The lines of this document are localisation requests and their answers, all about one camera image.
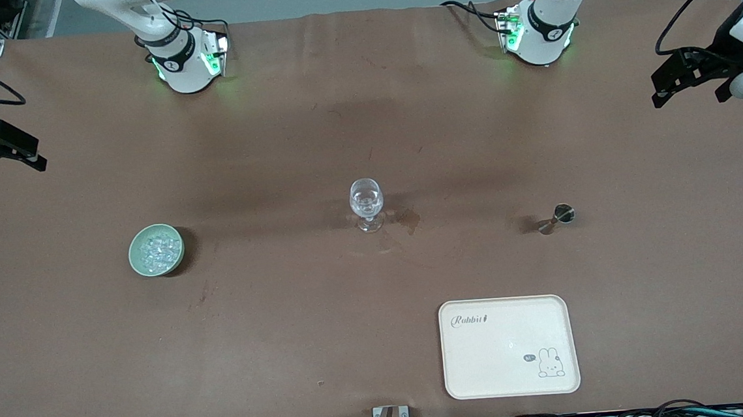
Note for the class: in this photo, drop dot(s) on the steel jigger measuring cup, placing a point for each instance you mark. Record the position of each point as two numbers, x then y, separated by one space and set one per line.
565 213

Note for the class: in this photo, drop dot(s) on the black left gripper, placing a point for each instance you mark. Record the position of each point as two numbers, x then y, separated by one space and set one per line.
724 55

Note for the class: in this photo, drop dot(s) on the pile of clear ice cubes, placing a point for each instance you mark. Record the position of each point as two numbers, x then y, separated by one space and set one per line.
158 249

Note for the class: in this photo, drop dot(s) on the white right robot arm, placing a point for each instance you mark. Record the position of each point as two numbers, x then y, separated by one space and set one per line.
182 71

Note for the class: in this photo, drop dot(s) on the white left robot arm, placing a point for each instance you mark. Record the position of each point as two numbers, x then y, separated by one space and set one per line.
545 33

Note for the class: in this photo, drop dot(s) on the clear wine glass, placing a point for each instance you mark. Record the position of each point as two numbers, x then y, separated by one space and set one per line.
366 199

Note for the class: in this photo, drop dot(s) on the green ceramic bowl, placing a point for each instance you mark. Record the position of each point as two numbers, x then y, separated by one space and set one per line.
133 256

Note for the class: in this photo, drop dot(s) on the brown table cover sheet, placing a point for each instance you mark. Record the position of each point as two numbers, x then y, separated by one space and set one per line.
289 338

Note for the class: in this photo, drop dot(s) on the cream tray with rabbit print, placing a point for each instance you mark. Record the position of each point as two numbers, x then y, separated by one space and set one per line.
487 364

